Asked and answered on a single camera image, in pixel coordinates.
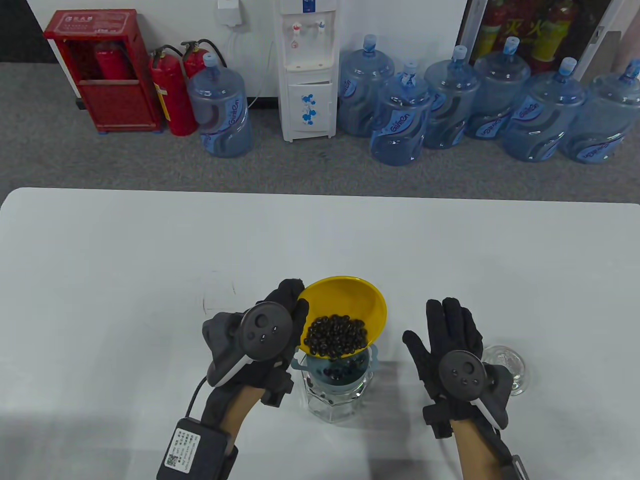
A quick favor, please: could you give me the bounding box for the person's right forearm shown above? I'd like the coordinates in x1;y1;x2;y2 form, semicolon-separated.
449;417;512;480

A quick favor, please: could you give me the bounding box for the glass-front fire equipment cabinet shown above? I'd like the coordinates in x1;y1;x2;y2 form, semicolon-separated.
457;0;640;85

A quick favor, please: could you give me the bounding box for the grey-blue plastic funnel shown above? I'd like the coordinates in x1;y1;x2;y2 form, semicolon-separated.
291;344;380;397

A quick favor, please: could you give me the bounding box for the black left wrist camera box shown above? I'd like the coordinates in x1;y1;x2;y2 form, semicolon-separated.
156;417;240;480

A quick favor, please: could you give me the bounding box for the clear glass jar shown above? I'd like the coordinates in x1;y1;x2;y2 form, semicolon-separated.
302;367;376;424

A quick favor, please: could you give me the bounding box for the person's left hand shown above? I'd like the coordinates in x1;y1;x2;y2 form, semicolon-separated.
243;279;312;407

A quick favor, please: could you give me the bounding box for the yellow plastic bowl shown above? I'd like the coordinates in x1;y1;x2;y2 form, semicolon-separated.
298;276;388;360

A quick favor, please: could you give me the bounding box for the person's right hand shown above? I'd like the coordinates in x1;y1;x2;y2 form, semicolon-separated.
402;297;486;424

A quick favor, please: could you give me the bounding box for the red fire extinguisher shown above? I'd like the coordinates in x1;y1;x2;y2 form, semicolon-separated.
94;42;137;81
181;39;227;79
149;44;199;137

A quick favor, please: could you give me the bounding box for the black left hand tracker controller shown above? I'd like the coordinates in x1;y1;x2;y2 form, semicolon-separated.
201;305;294;387

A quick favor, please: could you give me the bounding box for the clear glass lid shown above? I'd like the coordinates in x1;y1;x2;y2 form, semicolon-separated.
480;345;532;396

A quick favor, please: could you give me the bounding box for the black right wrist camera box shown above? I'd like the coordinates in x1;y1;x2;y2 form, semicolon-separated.
500;451;532;480

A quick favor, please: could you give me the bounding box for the pile of black beans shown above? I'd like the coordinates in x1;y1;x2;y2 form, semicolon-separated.
319;359;367;383
302;314;369;360

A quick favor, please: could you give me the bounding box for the white water dispenser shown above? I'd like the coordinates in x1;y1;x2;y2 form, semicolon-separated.
278;0;341;143

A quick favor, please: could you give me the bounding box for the red fire extinguisher cabinet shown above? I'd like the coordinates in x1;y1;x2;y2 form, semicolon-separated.
43;9;164;134

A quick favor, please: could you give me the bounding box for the white power cable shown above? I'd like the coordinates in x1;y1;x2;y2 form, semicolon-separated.
226;24;277;109

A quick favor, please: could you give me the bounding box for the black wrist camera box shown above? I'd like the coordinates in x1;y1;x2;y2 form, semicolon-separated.
500;451;532;480
156;417;240;480

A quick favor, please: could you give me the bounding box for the large blue water bottle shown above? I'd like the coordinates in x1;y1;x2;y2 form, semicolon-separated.
187;52;254;159

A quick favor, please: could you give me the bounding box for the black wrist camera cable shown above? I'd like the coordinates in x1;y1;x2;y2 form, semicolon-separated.
184;376;209;421

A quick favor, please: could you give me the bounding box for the black right hand tracker controller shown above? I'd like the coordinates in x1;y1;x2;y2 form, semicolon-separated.
438;350;514;431

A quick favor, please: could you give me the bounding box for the row of blue water jugs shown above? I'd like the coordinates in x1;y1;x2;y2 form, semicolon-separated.
338;34;640;167

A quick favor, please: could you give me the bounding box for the black hand tracker controller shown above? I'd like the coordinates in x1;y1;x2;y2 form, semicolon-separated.
438;350;514;431
201;305;294;387

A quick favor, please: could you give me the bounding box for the white wall power box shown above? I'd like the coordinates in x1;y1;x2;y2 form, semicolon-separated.
216;0;247;27

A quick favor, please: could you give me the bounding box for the person's left forearm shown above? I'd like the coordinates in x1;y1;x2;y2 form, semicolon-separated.
219;386;265;453

